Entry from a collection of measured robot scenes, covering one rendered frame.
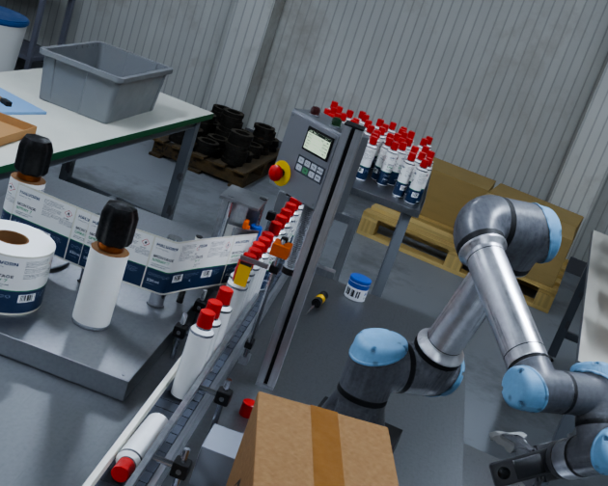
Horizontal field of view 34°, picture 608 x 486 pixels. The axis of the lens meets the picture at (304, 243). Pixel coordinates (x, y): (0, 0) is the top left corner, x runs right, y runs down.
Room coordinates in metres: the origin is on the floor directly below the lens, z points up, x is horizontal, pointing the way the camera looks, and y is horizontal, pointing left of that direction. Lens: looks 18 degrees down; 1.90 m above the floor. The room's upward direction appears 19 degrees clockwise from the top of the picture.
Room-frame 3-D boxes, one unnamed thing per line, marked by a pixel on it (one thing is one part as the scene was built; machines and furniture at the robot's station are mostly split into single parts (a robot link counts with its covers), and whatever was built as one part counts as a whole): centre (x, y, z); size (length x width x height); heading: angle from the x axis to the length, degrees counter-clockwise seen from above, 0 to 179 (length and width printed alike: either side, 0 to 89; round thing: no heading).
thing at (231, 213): (2.55, 0.19, 1.01); 0.14 x 0.13 x 0.26; 176
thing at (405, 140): (4.58, -0.17, 0.98); 0.57 x 0.46 x 0.21; 86
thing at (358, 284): (2.94, -0.21, 0.86); 0.07 x 0.07 x 0.07
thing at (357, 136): (2.16, -0.02, 1.16); 0.04 x 0.04 x 0.67; 86
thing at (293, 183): (2.22, 0.03, 1.38); 0.17 x 0.10 x 0.19; 51
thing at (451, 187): (6.72, -1.09, 0.25); 1.41 x 0.97 x 0.51; 78
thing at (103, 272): (2.07, 0.41, 1.03); 0.09 x 0.09 x 0.30
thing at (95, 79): (4.33, 1.08, 0.91); 0.60 x 0.40 x 0.22; 171
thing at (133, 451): (1.59, 0.16, 0.91); 0.20 x 0.05 x 0.05; 174
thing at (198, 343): (1.87, 0.14, 0.98); 0.05 x 0.05 x 0.20
